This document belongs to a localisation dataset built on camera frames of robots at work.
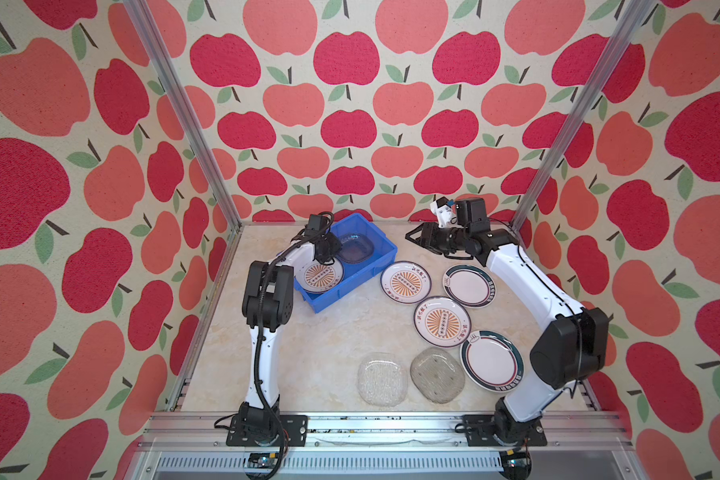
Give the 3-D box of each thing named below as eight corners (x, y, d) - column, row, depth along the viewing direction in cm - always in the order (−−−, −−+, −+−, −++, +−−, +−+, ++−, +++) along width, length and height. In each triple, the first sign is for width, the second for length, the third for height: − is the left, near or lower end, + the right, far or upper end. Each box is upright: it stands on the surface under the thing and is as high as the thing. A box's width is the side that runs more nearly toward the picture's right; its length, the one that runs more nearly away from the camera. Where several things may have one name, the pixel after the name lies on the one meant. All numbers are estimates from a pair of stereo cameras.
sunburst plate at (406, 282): (381, 304, 100) (382, 301, 98) (379, 264, 111) (379, 260, 109) (433, 304, 100) (435, 301, 98) (426, 263, 111) (427, 260, 109)
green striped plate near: (466, 392, 82) (468, 390, 81) (453, 333, 93) (455, 330, 92) (530, 392, 82) (534, 390, 80) (510, 333, 93) (513, 330, 91)
